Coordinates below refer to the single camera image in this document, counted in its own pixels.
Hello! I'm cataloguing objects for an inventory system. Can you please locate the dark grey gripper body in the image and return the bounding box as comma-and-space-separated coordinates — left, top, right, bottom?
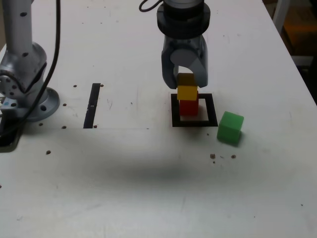
162, 34, 207, 58

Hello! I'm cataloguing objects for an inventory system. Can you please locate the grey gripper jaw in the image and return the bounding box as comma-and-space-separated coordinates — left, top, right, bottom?
161, 51, 180, 89
170, 44, 210, 88

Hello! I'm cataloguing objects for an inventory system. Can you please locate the yellow cube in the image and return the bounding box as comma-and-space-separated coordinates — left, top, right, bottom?
176, 73, 200, 101

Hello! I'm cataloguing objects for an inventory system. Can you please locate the red cube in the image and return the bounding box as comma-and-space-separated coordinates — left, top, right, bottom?
179, 99, 200, 117

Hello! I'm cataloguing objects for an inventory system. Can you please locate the green cube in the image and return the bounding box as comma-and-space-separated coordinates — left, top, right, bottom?
216, 110, 245, 147

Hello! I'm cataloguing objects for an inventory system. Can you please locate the black tape square outline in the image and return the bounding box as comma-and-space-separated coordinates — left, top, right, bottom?
170, 93, 219, 128

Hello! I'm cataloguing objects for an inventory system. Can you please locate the black tape strip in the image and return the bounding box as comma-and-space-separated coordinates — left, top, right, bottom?
83, 83, 102, 129

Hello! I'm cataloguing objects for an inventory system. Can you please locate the black tray with grey rim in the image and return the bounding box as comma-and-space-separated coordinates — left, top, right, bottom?
0, 119, 21, 153

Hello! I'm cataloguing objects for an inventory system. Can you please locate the white metal frame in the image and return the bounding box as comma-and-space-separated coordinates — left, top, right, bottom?
271, 0, 315, 67

